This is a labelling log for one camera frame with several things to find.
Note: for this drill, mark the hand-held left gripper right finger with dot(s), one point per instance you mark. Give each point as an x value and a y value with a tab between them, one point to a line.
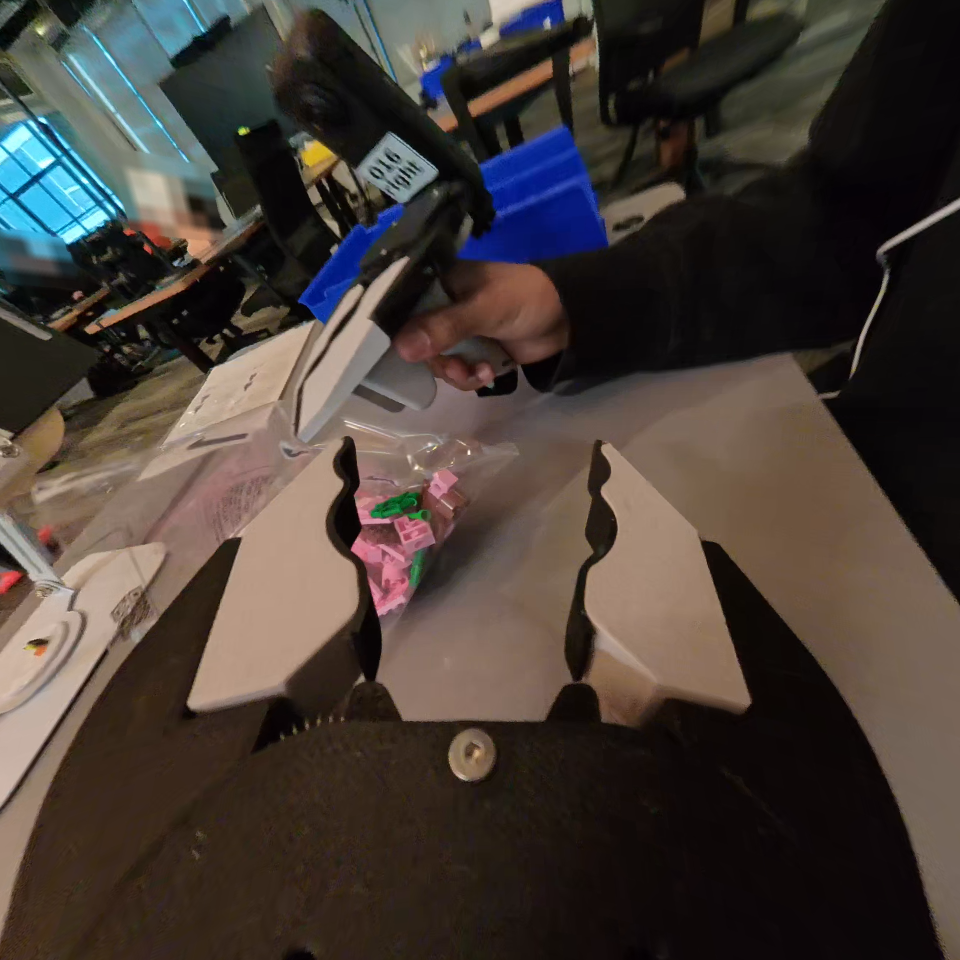
660	600

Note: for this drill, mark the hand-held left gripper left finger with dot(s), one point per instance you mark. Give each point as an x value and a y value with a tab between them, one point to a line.
285	600

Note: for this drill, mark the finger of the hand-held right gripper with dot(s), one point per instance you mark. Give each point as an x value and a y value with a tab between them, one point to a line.
319	337
360	345

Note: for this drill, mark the large clear plastic bag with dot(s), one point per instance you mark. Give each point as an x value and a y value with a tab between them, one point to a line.
225	502

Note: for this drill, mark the person's right forearm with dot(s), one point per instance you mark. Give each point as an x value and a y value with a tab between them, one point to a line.
712	277

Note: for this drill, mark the person's right hand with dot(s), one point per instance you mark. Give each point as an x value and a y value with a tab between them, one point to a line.
510	307

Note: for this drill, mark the printed paper sheet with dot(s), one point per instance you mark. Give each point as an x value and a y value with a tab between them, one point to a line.
240	375

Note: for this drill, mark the white book stand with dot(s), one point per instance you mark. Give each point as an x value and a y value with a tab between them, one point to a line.
112	585

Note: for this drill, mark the blue plastic bin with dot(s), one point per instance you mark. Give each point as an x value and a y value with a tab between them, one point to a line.
540	202

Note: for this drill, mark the small orange black toy piece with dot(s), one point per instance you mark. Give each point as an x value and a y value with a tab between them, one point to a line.
36	646

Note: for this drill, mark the black partition panel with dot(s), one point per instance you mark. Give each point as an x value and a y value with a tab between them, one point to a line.
37	367

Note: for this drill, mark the black office chair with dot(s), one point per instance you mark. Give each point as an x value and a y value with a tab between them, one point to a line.
675	67

